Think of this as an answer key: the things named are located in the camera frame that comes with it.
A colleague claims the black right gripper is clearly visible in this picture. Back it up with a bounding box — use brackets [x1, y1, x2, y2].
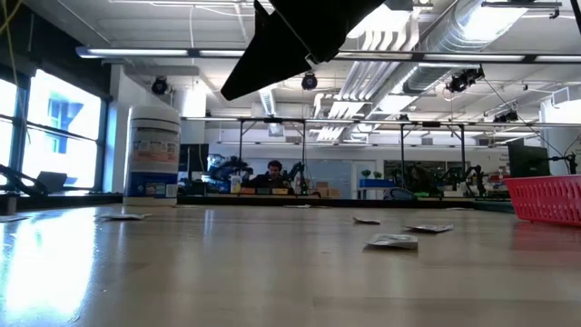
[221, 0, 387, 102]

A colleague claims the silver packet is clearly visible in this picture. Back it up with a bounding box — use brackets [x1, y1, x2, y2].
[363, 233, 419, 251]
[405, 223, 455, 234]

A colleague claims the overhead light bar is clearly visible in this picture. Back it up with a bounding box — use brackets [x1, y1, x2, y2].
[74, 45, 581, 64]
[181, 115, 581, 129]

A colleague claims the person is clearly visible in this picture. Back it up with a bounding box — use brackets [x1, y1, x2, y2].
[247, 159, 291, 190]

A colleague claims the black monitor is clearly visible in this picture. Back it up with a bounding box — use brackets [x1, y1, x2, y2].
[179, 143, 210, 173]
[507, 144, 551, 179]

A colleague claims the white wipes canister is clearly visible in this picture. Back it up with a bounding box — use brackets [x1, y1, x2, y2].
[123, 104, 182, 208]

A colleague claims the large window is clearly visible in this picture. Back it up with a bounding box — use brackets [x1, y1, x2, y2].
[0, 67, 103, 194]

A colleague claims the black slanted bar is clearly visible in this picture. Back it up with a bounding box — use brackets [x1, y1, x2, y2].
[0, 163, 49, 197]

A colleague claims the red plastic mesh basket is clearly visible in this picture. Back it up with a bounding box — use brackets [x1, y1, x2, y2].
[503, 174, 581, 228]

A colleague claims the silver ventilation duct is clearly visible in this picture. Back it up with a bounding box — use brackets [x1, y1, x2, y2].
[401, 0, 530, 94]

